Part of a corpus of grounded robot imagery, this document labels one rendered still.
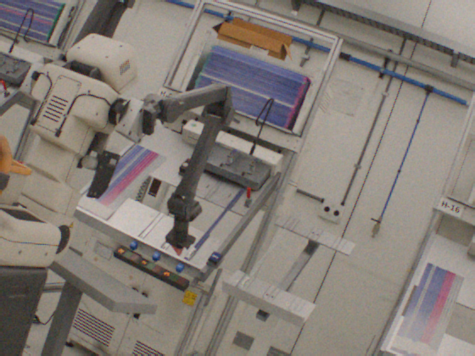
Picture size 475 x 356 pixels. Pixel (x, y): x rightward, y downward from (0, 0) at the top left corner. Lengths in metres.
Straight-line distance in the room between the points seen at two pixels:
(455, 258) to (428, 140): 1.70
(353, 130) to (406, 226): 0.74
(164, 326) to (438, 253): 1.27
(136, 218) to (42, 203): 0.83
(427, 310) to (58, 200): 1.49
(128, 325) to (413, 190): 2.20
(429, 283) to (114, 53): 1.56
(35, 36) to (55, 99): 1.71
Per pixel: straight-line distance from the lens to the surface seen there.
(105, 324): 3.22
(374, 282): 4.50
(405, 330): 2.63
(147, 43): 5.14
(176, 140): 3.27
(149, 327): 3.11
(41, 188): 2.13
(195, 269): 2.67
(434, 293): 2.78
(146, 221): 2.86
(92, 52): 2.14
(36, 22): 3.81
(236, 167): 3.05
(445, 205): 3.00
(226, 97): 2.44
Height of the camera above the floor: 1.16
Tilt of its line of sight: 1 degrees down
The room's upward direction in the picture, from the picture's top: 22 degrees clockwise
